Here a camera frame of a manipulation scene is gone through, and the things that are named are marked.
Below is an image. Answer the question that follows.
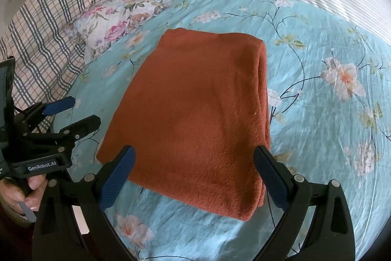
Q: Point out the orange knit sweater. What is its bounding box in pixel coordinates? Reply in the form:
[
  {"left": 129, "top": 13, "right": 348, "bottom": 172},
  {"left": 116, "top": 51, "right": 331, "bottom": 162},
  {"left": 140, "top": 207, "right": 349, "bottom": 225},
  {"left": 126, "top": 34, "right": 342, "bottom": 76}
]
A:
[{"left": 96, "top": 29, "right": 271, "bottom": 222}]

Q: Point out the plaid blanket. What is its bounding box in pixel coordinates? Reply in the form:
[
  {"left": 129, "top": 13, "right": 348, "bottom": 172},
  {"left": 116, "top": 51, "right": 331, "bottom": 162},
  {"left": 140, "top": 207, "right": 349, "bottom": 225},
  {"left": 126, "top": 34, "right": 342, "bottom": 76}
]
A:
[{"left": 0, "top": 0, "right": 148, "bottom": 134}]

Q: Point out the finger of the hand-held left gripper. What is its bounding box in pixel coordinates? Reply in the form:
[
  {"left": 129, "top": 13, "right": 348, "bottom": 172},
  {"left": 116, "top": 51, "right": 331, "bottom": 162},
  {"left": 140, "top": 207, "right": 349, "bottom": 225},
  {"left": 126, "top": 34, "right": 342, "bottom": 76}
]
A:
[
  {"left": 21, "top": 97, "right": 76, "bottom": 128},
  {"left": 58, "top": 115, "right": 102, "bottom": 147}
]

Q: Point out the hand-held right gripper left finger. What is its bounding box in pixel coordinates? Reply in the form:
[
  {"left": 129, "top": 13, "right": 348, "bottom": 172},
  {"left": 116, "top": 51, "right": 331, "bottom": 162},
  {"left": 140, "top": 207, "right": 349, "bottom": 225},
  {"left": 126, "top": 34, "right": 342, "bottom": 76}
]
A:
[{"left": 32, "top": 145, "right": 136, "bottom": 261}]

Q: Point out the person's left hand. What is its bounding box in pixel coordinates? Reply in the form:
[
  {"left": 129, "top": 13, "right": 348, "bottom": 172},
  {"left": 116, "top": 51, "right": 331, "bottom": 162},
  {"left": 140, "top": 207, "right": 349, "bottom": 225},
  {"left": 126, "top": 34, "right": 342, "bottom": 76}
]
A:
[{"left": 0, "top": 174, "right": 49, "bottom": 216}]

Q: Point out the teal floral bedsheet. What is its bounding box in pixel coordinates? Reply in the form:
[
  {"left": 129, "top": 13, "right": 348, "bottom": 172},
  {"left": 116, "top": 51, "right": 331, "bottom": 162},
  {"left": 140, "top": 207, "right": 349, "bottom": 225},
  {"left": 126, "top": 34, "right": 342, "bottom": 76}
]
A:
[{"left": 70, "top": 0, "right": 391, "bottom": 261}]

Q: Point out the floral pillow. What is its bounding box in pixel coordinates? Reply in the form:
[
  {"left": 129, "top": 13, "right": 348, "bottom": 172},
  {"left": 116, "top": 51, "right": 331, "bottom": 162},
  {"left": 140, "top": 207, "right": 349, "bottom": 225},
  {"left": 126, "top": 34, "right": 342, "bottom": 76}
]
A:
[{"left": 65, "top": 0, "right": 174, "bottom": 62}]

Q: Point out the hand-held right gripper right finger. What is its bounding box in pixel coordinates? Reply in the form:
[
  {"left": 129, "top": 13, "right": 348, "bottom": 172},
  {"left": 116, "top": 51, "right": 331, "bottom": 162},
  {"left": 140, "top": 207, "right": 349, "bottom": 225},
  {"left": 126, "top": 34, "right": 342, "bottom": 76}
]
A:
[{"left": 253, "top": 145, "right": 357, "bottom": 261}]

